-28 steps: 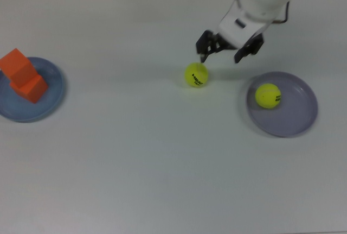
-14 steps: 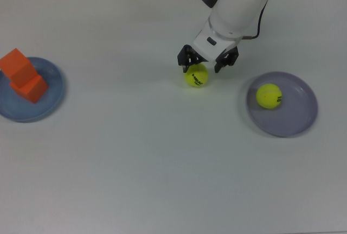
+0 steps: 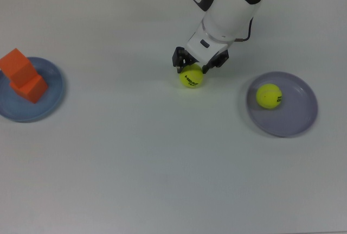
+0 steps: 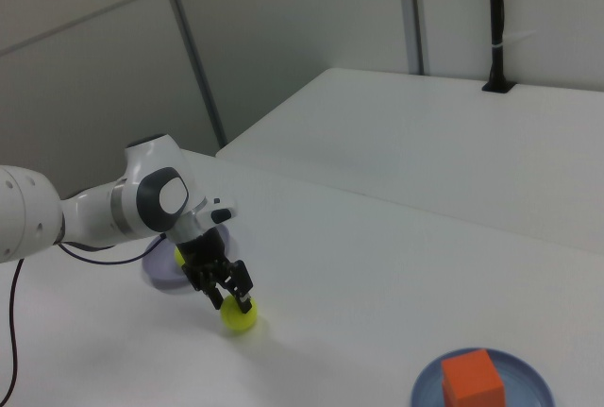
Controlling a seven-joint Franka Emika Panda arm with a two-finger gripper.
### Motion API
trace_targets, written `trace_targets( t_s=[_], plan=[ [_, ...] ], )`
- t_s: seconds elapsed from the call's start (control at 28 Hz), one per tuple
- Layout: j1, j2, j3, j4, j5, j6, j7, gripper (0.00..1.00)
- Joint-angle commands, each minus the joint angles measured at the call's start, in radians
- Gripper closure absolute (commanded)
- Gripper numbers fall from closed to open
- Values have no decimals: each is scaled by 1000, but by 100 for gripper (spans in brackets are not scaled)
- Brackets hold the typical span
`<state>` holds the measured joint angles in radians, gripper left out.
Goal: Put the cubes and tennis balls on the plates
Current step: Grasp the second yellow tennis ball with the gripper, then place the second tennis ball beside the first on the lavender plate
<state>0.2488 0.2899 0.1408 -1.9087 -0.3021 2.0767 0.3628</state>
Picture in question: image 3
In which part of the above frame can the yellow tennis ball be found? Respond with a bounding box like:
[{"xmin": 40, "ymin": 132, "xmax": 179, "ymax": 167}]
[
  {"xmin": 256, "ymin": 83, "xmax": 283, "ymax": 109},
  {"xmin": 178, "ymin": 64, "xmax": 204, "ymax": 88}
]

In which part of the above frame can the orange cube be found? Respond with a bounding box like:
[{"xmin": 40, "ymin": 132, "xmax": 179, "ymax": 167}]
[
  {"xmin": 9, "ymin": 74, "xmax": 49, "ymax": 104},
  {"xmin": 0, "ymin": 48, "xmax": 38, "ymax": 88}
]

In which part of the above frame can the purple plate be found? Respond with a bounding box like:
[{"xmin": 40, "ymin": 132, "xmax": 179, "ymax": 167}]
[{"xmin": 246, "ymin": 71, "xmax": 319, "ymax": 138}]

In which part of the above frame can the blue plate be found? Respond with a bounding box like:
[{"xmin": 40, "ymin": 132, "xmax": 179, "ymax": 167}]
[{"xmin": 0, "ymin": 56, "xmax": 66, "ymax": 123}]

